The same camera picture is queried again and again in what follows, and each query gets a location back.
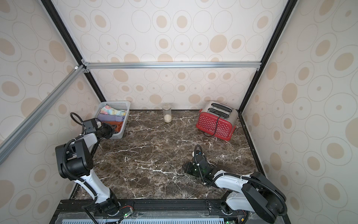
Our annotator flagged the lavender purple skirt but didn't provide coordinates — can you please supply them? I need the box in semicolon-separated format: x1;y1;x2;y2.
97;114;125;122

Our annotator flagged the floral pastel skirt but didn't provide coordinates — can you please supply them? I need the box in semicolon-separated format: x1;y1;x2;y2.
100;105;126;116

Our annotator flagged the rust orange skirt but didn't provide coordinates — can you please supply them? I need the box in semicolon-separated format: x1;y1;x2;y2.
106;121;123;133

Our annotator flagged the white plastic perforated basket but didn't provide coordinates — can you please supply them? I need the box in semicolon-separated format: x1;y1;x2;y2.
94;101;131;139

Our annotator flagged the diagonal aluminium frame bar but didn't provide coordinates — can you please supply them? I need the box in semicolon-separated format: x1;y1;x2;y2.
1;65;84;163

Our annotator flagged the black left corner post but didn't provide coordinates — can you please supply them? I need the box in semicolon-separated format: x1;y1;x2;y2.
40;0;106;102

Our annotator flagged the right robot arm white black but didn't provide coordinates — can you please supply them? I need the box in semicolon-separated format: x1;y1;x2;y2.
182;145;288;224

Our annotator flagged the glass jar with white powder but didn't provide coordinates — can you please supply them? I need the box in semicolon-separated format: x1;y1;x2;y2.
162;104;172;123

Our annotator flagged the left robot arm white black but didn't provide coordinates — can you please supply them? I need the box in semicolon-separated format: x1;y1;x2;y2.
55;113;120;216

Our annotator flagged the black corner post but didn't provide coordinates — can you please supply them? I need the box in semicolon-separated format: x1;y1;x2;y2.
238;0;298;114
40;0;106;102

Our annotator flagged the horizontal aluminium frame bar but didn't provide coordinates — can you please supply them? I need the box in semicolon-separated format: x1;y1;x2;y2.
84;61;262;69

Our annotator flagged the black right corner post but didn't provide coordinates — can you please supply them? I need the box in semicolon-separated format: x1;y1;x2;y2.
238;0;298;114

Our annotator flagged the red polka dot toaster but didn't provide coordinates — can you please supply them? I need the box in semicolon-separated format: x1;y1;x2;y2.
196;101;239;141

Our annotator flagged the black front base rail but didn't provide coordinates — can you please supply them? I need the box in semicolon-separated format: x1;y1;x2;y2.
50;191;290;224

